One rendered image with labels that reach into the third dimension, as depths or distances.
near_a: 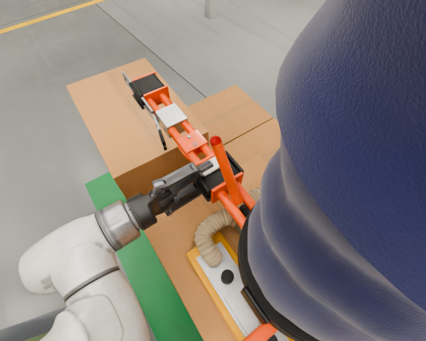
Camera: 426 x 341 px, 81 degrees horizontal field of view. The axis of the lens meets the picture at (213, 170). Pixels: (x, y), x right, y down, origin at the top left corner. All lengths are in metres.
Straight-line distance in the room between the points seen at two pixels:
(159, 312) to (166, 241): 1.10
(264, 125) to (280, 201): 1.42
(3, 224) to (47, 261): 1.82
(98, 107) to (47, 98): 1.88
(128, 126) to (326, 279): 0.98
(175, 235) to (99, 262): 0.21
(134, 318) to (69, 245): 0.17
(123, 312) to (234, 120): 1.32
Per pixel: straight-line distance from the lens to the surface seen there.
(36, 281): 0.55
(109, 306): 0.50
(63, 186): 2.27
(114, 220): 0.52
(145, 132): 1.04
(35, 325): 1.10
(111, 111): 1.17
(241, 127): 1.58
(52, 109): 2.92
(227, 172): 0.50
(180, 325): 1.70
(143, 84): 0.77
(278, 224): 0.21
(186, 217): 0.67
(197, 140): 0.62
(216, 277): 0.61
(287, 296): 0.28
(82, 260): 0.52
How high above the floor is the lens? 1.69
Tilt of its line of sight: 57 degrees down
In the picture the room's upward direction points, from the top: straight up
